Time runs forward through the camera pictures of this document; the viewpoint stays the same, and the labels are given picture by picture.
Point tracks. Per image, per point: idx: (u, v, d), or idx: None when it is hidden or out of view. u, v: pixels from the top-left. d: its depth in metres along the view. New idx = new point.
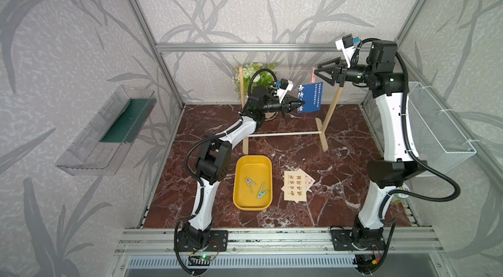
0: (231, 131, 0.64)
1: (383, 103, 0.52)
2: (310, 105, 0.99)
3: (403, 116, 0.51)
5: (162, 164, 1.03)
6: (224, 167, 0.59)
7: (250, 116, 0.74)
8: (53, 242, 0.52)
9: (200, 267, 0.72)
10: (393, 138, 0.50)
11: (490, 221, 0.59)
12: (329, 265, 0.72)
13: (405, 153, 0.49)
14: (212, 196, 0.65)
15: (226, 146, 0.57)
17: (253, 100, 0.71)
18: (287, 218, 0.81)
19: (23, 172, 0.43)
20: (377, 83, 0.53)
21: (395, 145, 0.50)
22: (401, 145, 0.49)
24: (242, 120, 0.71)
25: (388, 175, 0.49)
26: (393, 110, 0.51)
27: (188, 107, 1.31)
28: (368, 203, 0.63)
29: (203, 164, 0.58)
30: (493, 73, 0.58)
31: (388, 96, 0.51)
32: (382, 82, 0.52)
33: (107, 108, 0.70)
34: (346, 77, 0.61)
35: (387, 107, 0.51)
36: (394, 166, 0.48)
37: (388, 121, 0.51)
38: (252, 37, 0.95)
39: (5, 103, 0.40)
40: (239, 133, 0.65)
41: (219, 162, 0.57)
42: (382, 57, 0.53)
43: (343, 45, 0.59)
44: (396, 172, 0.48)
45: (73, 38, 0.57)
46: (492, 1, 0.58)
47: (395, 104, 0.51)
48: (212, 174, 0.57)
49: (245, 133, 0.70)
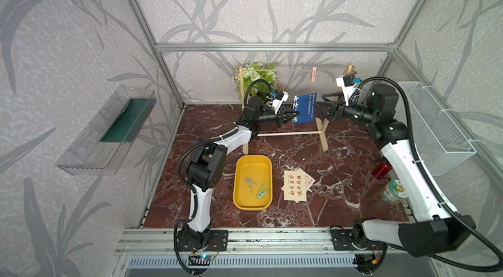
0: (227, 136, 0.63)
1: (390, 152, 0.49)
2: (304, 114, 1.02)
3: (418, 163, 0.46)
5: (162, 164, 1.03)
6: (217, 174, 0.56)
7: (245, 125, 0.75)
8: (53, 242, 0.52)
9: (200, 267, 0.72)
10: (418, 190, 0.43)
11: (490, 222, 0.59)
12: (329, 265, 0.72)
13: (440, 208, 0.41)
14: (209, 198, 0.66)
15: (222, 150, 0.54)
17: (249, 110, 0.70)
18: (287, 218, 0.81)
19: (23, 172, 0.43)
20: (378, 133, 0.52)
21: (424, 198, 0.42)
22: (432, 198, 0.42)
24: (238, 128, 0.71)
25: (430, 241, 0.39)
26: (405, 158, 0.47)
27: (188, 107, 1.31)
28: (377, 229, 0.59)
29: (194, 169, 0.55)
30: (494, 73, 0.58)
31: (393, 145, 0.49)
32: (383, 131, 0.51)
33: (107, 108, 0.70)
34: (343, 114, 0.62)
35: (397, 156, 0.48)
36: (436, 228, 0.38)
37: (403, 171, 0.47)
38: (252, 37, 0.95)
39: (5, 102, 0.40)
40: (234, 139, 0.63)
41: (212, 166, 0.54)
42: (384, 107, 0.51)
43: (343, 84, 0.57)
44: (440, 236, 0.39)
45: (73, 37, 0.58)
46: (492, 1, 0.58)
47: (405, 152, 0.48)
48: (204, 181, 0.54)
49: (241, 141, 0.69)
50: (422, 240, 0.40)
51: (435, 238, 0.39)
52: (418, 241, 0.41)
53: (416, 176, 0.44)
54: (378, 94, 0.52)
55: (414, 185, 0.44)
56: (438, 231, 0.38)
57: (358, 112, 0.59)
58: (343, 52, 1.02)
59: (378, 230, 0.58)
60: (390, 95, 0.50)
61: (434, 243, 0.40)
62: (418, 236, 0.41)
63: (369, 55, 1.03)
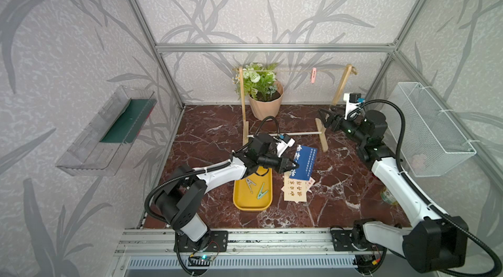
0: (213, 169, 0.54)
1: (378, 168, 0.55)
2: (302, 173, 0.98)
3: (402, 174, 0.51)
5: (162, 164, 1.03)
6: (187, 213, 0.46)
7: (240, 159, 0.64)
8: (53, 243, 0.52)
9: (200, 268, 0.72)
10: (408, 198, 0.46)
11: (490, 222, 0.59)
12: (329, 265, 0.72)
13: (429, 211, 0.43)
14: (196, 221, 0.58)
15: (198, 186, 0.46)
17: (256, 141, 0.66)
18: (287, 219, 0.81)
19: (23, 173, 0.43)
20: (365, 155, 0.59)
21: (413, 203, 0.45)
22: (420, 202, 0.45)
24: (230, 161, 0.61)
25: (427, 243, 0.40)
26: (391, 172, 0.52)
27: (188, 107, 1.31)
28: (380, 235, 0.58)
29: (162, 202, 0.46)
30: (493, 74, 0.58)
31: (379, 162, 0.55)
32: (370, 154, 0.57)
33: (107, 109, 0.70)
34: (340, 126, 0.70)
35: (384, 169, 0.53)
36: (428, 228, 0.40)
37: (393, 184, 0.51)
38: (252, 38, 0.95)
39: (5, 103, 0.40)
40: (221, 175, 0.54)
41: (182, 203, 0.45)
42: (374, 134, 0.58)
43: (348, 99, 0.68)
44: (435, 238, 0.40)
45: (73, 38, 0.57)
46: (492, 2, 0.58)
47: (391, 166, 0.53)
48: (168, 218, 0.45)
49: (229, 176, 0.59)
50: (420, 246, 0.41)
51: (429, 238, 0.40)
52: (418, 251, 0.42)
53: (403, 186, 0.48)
54: (369, 122, 0.57)
55: (404, 194, 0.47)
56: (431, 231, 0.40)
57: (352, 128, 0.65)
58: (342, 53, 1.02)
59: (380, 236, 0.58)
60: (379, 124, 0.56)
61: (432, 247, 0.40)
62: (416, 243, 0.42)
63: (369, 55, 1.03)
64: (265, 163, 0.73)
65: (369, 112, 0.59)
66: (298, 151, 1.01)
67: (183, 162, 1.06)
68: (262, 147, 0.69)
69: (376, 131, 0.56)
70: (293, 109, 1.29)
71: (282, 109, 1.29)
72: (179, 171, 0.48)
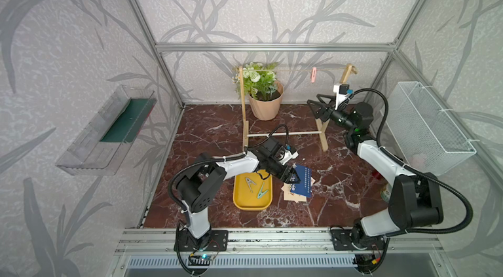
0: (230, 158, 0.58)
1: (361, 147, 0.63)
2: (301, 188, 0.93)
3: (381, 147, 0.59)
5: (162, 164, 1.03)
6: (207, 198, 0.49)
7: (255, 153, 0.69)
8: (53, 242, 0.52)
9: (200, 267, 0.72)
10: (387, 166, 0.52)
11: (490, 221, 0.59)
12: (329, 264, 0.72)
13: (404, 169, 0.49)
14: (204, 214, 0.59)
15: (219, 173, 0.49)
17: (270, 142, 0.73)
18: (287, 218, 0.81)
19: (23, 172, 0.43)
20: (351, 142, 0.66)
21: (391, 167, 0.51)
22: (396, 164, 0.51)
24: (245, 152, 0.66)
25: (406, 197, 0.45)
26: (371, 147, 0.60)
27: (188, 107, 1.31)
28: (376, 221, 0.59)
29: (185, 185, 0.50)
30: (494, 73, 0.58)
31: (363, 144, 0.62)
32: (355, 142, 0.65)
33: (107, 108, 0.70)
34: (331, 115, 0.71)
35: (365, 147, 0.61)
36: (404, 181, 0.45)
37: (374, 158, 0.57)
38: (252, 37, 0.95)
39: (5, 103, 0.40)
40: (238, 164, 0.58)
41: (203, 188, 0.48)
42: (361, 124, 0.63)
43: (339, 91, 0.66)
44: (409, 190, 0.45)
45: (73, 37, 0.58)
46: (492, 1, 0.58)
47: (371, 142, 0.62)
48: (190, 202, 0.48)
49: (243, 169, 0.62)
50: (401, 202, 0.45)
51: (407, 190, 0.45)
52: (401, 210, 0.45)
53: (381, 156, 0.55)
54: (358, 114, 0.63)
55: (382, 162, 0.54)
56: (405, 183, 0.45)
57: (342, 116, 0.70)
58: (342, 52, 1.02)
59: (376, 221, 0.59)
60: (367, 115, 0.62)
61: (411, 200, 0.45)
62: (399, 203, 0.46)
63: (369, 54, 1.02)
64: (269, 167, 0.77)
65: (359, 106, 0.63)
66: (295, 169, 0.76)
67: (183, 161, 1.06)
68: (276, 147, 0.75)
69: (363, 122, 0.62)
70: (293, 109, 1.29)
71: (282, 108, 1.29)
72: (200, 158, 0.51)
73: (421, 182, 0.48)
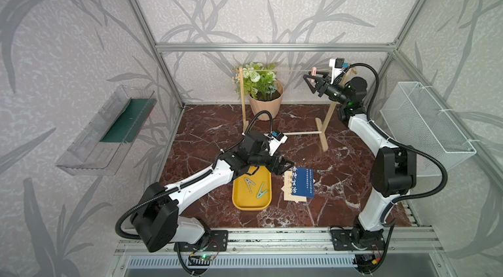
0: (187, 184, 0.48)
1: (353, 122, 0.66)
2: (302, 189, 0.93)
3: (371, 122, 0.63)
5: (162, 164, 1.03)
6: (164, 236, 0.44)
7: (228, 162, 0.58)
8: (53, 242, 0.52)
9: (200, 267, 0.72)
10: (373, 137, 0.57)
11: (490, 221, 0.59)
12: (329, 265, 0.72)
13: (388, 143, 0.54)
14: (191, 223, 0.60)
15: (170, 209, 0.41)
17: (248, 141, 0.60)
18: (287, 218, 0.81)
19: (23, 172, 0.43)
20: (343, 115, 0.70)
21: (376, 140, 0.56)
22: (381, 137, 0.56)
24: (212, 169, 0.54)
25: (386, 166, 0.51)
26: (361, 121, 0.64)
27: (188, 107, 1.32)
28: (369, 209, 0.62)
29: (139, 222, 0.44)
30: (493, 73, 0.58)
31: (355, 119, 0.65)
32: (347, 115, 0.69)
33: (107, 108, 0.70)
34: (326, 90, 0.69)
35: (357, 120, 0.65)
36: (386, 152, 0.50)
37: (363, 131, 0.62)
38: (252, 37, 0.95)
39: (5, 103, 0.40)
40: (198, 190, 0.49)
41: (155, 226, 0.41)
42: (354, 99, 0.66)
43: (335, 65, 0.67)
44: (391, 159, 0.50)
45: (73, 37, 0.58)
46: (492, 1, 0.58)
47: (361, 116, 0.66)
48: (145, 242, 0.42)
49: (212, 186, 0.53)
50: (382, 172, 0.51)
51: (387, 160, 0.50)
52: (382, 179, 0.51)
53: (369, 129, 0.60)
54: (353, 89, 0.64)
55: (369, 135, 0.59)
56: (387, 154, 0.50)
57: (338, 91, 0.72)
58: (342, 52, 1.02)
59: (370, 209, 0.62)
60: (361, 90, 0.64)
61: (390, 169, 0.51)
62: (380, 171, 0.51)
63: (369, 54, 1.02)
64: (257, 163, 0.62)
65: (354, 80, 0.65)
66: (296, 170, 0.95)
67: (183, 161, 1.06)
68: (254, 147, 0.63)
69: (357, 97, 0.64)
70: (293, 109, 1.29)
71: (282, 108, 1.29)
72: (149, 191, 0.44)
73: (401, 153, 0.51)
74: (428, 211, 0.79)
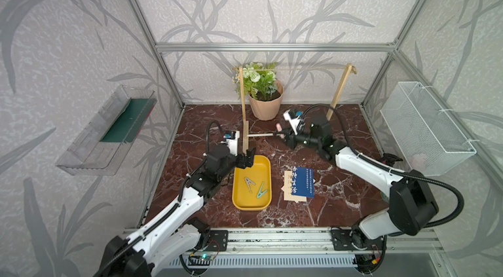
0: (153, 228, 0.45)
1: (344, 163, 0.59)
2: (302, 189, 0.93)
3: (361, 156, 0.57)
5: (162, 164, 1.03)
6: None
7: (196, 188, 0.56)
8: (53, 242, 0.52)
9: (200, 267, 0.72)
10: (372, 173, 0.51)
11: (490, 221, 0.59)
12: (329, 265, 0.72)
13: (391, 175, 0.48)
14: (179, 241, 0.58)
15: (137, 263, 0.39)
17: (211, 159, 0.57)
18: (287, 218, 0.81)
19: (23, 172, 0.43)
20: (327, 154, 0.64)
21: (378, 175, 0.50)
22: (382, 172, 0.50)
24: (179, 202, 0.52)
25: (408, 206, 0.44)
26: (350, 158, 0.58)
27: (188, 107, 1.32)
28: (375, 225, 0.59)
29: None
30: (494, 73, 0.58)
31: (340, 154, 0.60)
32: (331, 153, 0.62)
33: (107, 108, 0.70)
34: (295, 140, 0.73)
35: (348, 160, 0.58)
36: (399, 190, 0.44)
37: (356, 168, 0.56)
38: (252, 37, 0.95)
39: (5, 103, 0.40)
40: (167, 229, 0.46)
41: None
42: (324, 132, 0.64)
43: (290, 116, 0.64)
44: (407, 195, 0.44)
45: (73, 37, 0.58)
46: (492, 1, 0.58)
47: (348, 153, 0.60)
48: None
49: (184, 218, 0.52)
50: (403, 212, 0.44)
51: (405, 198, 0.44)
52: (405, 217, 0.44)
53: (363, 165, 0.54)
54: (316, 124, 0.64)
55: (368, 172, 0.52)
56: (401, 191, 0.44)
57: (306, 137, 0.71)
58: (343, 52, 1.02)
59: (377, 226, 0.58)
60: (324, 122, 0.64)
61: (412, 206, 0.44)
62: (401, 213, 0.45)
63: (369, 54, 1.02)
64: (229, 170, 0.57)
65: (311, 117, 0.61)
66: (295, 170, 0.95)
67: (183, 161, 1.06)
68: (219, 164, 0.59)
69: (325, 131, 0.64)
70: (293, 109, 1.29)
71: (282, 109, 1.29)
72: (110, 247, 0.41)
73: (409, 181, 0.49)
74: None
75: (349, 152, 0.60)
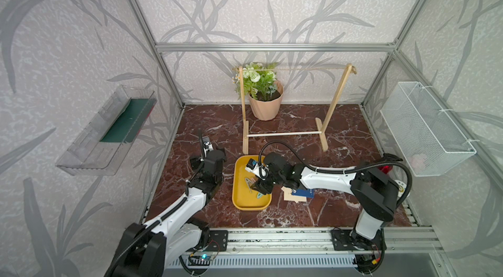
0: (167, 215, 0.49)
1: (309, 182, 0.62)
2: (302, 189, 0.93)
3: (318, 170, 0.60)
5: (161, 164, 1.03)
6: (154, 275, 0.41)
7: (199, 188, 0.61)
8: (53, 242, 0.52)
9: (200, 267, 0.72)
10: (334, 181, 0.54)
11: (490, 221, 0.59)
12: (329, 265, 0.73)
13: (349, 175, 0.51)
14: (182, 238, 0.57)
15: (157, 241, 0.41)
17: (208, 164, 0.63)
18: (287, 218, 0.81)
19: (23, 172, 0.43)
20: (294, 183, 0.65)
21: (338, 181, 0.52)
22: (340, 177, 0.53)
24: (185, 196, 0.56)
25: (372, 198, 0.46)
26: (312, 176, 0.60)
27: (188, 107, 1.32)
28: (369, 226, 0.59)
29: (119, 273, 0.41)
30: (493, 73, 0.58)
31: (303, 178, 0.62)
32: (296, 179, 0.64)
33: (107, 108, 0.70)
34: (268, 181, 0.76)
35: (310, 179, 0.60)
36: (358, 187, 0.47)
37: (320, 183, 0.59)
38: (252, 37, 0.95)
39: (5, 103, 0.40)
40: (179, 218, 0.50)
41: (144, 266, 0.40)
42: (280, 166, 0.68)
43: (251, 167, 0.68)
44: (367, 189, 0.47)
45: (73, 37, 0.58)
46: (492, 1, 0.58)
47: (307, 174, 0.62)
48: None
49: (190, 212, 0.55)
50: (372, 205, 0.47)
51: (365, 192, 0.47)
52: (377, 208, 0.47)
53: (324, 177, 0.57)
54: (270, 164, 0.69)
55: (330, 181, 0.55)
56: (360, 187, 0.47)
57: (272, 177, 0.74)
58: (343, 52, 1.02)
59: (371, 226, 0.58)
60: (274, 157, 0.67)
61: (376, 196, 0.47)
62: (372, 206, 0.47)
63: (369, 54, 1.02)
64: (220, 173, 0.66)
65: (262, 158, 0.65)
66: None
67: (183, 161, 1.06)
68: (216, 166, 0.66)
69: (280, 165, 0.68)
70: (293, 109, 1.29)
71: (282, 108, 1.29)
72: (128, 233, 0.42)
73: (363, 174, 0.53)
74: (428, 211, 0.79)
75: (307, 173, 0.62)
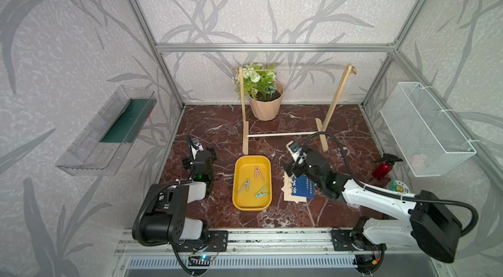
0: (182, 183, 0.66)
1: (352, 198, 0.58)
2: (302, 190, 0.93)
3: (366, 188, 0.56)
5: (162, 164, 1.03)
6: (180, 221, 0.46)
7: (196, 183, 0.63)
8: (53, 243, 0.52)
9: (200, 267, 0.72)
10: (385, 203, 0.50)
11: (490, 222, 0.59)
12: (329, 265, 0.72)
13: (405, 203, 0.47)
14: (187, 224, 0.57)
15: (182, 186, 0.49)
17: (198, 165, 0.69)
18: (287, 219, 0.81)
19: (23, 172, 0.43)
20: (333, 193, 0.61)
21: (391, 205, 0.49)
22: (395, 202, 0.48)
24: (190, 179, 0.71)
25: (433, 233, 0.42)
26: (357, 192, 0.56)
27: (188, 107, 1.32)
28: (384, 236, 0.58)
29: (145, 226, 0.43)
30: (493, 74, 0.58)
31: (346, 190, 0.58)
32: (336, 192, 0.61)
33: (107, 108, 0.70)
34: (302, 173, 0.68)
35: (354, 194, 0.57)
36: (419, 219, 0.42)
37: (366, 202, 0.55)
38: (252, 37, 0.95)
39: (5, 103, 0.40)
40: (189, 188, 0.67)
41: (174, 203, 0.46)
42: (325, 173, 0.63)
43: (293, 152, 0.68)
44: (429, 222, 0.42)
45: (73, 38, 0.57)
46: (492, 2, 0.58)
47: (352, 188, 0.58)
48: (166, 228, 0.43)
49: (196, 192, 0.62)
50: (429, 240, 0.42)
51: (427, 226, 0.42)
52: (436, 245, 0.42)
53: (372, 196, 0.53)
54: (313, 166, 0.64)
55: (379, 203, 0.51)
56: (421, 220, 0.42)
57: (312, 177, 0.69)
58: (343, 52, 1.02)
59: (384, 235, 0.57)
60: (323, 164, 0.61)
61: (438, 232, 0.42)
62: (429, 242, 0.43)
63: (369, 54, 1.02)
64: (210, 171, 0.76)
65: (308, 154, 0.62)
66: None
67: None
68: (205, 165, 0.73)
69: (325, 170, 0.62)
70: (293, 109, 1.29)
71: (282, 109, 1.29)
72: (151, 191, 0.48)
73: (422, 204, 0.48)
74: None
75: (353, 186, 0.58)
